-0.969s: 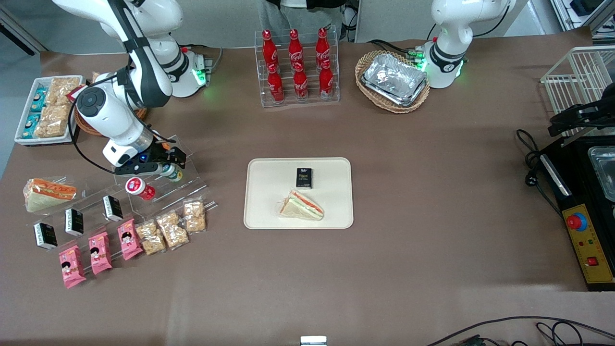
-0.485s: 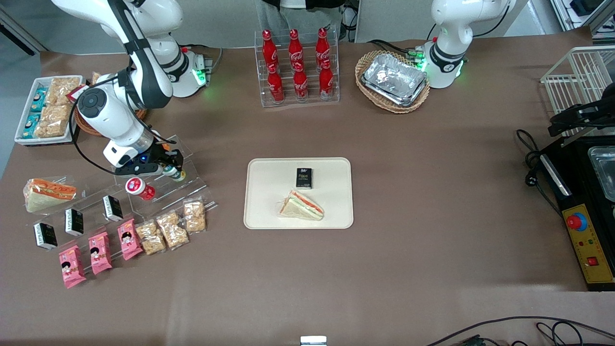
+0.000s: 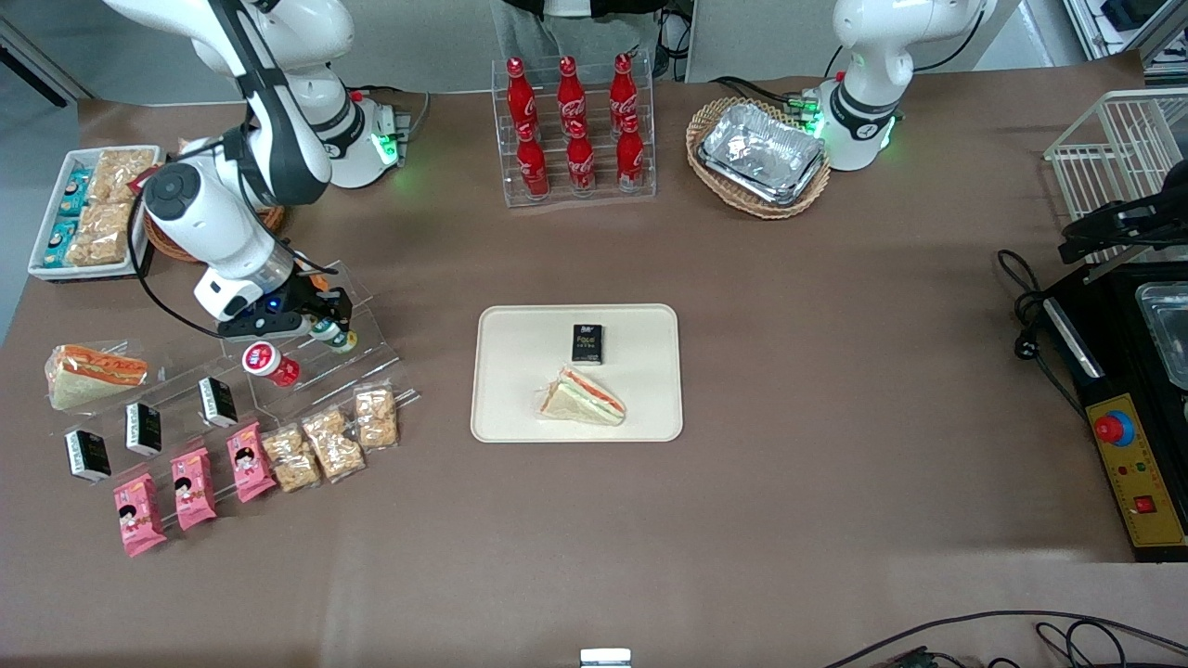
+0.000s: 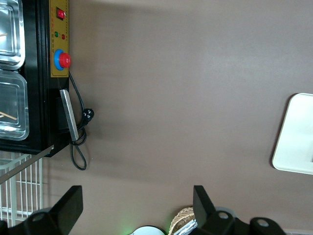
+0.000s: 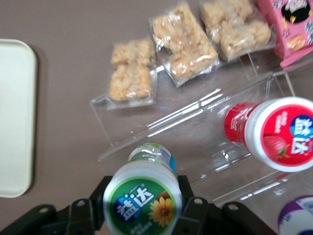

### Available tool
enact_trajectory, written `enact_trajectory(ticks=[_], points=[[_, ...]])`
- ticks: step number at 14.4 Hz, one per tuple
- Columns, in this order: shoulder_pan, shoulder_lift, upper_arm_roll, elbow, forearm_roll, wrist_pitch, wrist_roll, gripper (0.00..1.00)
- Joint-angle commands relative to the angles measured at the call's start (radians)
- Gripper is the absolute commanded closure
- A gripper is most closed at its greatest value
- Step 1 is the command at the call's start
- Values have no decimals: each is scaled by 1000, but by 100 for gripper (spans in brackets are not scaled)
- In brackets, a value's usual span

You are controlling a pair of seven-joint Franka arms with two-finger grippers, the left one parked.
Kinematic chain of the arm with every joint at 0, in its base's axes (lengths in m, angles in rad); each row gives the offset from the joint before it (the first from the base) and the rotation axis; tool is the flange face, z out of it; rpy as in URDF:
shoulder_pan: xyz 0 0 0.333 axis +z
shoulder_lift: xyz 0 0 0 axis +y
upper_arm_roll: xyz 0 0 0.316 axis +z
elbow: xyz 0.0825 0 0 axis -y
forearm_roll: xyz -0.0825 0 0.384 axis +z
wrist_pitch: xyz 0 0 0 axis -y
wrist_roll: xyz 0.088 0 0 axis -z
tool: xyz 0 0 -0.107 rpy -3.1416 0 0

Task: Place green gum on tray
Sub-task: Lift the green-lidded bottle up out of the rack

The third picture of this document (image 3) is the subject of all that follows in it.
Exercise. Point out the pink snack packet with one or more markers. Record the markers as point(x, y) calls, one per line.
point(193, 489)
point(139, 515)
point(251, 462)

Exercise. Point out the black small box green print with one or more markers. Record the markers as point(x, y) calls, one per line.
point(587, 343)

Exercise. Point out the aluminium frame shelf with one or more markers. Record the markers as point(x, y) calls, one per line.
point(1128, 23)

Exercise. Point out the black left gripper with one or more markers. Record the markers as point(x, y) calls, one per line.
point(1101, 227)

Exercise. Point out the yellow control panel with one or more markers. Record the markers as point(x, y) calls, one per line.
point(1146, 478)

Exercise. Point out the white rectangular snack tray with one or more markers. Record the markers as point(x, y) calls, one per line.
point(42, 250)

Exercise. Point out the small white device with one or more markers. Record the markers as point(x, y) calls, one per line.
point(605, 659)

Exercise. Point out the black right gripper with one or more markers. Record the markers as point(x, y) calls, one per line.
point(304, 295)

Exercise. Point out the clear acrylic low stand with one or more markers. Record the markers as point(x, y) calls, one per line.
point(176, 408)

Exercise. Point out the clear acrylic stepped stand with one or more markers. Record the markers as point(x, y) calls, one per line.
point(367, 325)

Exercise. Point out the red emergency stop button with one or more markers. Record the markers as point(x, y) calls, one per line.
point(1114, 428)

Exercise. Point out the red cola bottle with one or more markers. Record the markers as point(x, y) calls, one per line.
point(532, 167)
point(581, 163)
point(521, 97)
point(630, 158)
point(571, 93)
point(623, 91)

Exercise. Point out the brown wicker basket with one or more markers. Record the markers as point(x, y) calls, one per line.
point(162, 249)

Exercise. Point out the clear acrylic bottle rack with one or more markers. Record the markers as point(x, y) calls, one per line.
point(599, 197)

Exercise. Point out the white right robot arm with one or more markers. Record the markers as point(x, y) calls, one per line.
point(278, 121)

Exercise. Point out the light wicker basket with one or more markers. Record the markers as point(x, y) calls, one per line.
point(715, 181)

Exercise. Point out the teal snack packet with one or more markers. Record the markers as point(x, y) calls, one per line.
point(61, 241)
point(74, 193)

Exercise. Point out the cream plastic serving tray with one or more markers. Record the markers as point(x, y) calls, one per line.
point(520, 371)

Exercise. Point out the green gum bottle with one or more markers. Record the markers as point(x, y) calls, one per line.
point(339, 340)

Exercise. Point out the black and white small box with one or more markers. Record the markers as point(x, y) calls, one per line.
point(88, 455)
point(218, 402)
point(144, 428)

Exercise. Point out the shiny metal tray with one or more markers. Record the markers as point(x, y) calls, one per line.
point(1169, 334)

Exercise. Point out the stacked aluminium foil trays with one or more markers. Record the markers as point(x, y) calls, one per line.
point(761, 153)

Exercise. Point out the red gum bottle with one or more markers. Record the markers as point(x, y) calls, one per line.
point(264, 360)

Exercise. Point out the wrapped triangle sandwich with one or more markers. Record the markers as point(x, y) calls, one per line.
point(93, 376)
point(583, 399)

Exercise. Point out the black sealing machine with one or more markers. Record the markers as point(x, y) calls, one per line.
point(1123, 371)

